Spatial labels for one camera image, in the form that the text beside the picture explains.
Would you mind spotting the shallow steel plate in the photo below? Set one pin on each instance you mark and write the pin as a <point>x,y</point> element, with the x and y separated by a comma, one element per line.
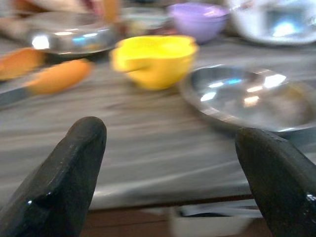
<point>247,98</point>

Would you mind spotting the steel tongs with orange tips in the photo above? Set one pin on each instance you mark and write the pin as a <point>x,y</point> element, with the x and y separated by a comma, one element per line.
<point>59,76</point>

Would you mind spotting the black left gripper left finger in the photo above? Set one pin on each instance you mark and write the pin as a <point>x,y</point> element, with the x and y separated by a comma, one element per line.
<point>61,185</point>

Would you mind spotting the purple plastic bowl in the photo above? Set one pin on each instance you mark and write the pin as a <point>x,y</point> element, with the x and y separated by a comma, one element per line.
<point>197,22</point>

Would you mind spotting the deep steel bowl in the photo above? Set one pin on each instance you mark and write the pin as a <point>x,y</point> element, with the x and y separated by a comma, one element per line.
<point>69,37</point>

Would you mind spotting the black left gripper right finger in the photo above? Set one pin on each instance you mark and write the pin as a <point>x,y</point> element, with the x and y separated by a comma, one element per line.
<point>279,185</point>

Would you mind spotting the white kitchen appliance with display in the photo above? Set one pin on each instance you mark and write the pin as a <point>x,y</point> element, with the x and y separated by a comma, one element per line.
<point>251,22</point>

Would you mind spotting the yellow plastic bowl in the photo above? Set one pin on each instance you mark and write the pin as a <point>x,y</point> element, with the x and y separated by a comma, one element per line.
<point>160,61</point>

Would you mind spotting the glass food container with lid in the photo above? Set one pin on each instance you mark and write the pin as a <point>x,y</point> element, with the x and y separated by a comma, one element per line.
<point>143,19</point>

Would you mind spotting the orange squeeze bottle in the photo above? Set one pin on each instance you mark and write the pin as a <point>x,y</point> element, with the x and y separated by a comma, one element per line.
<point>111,10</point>

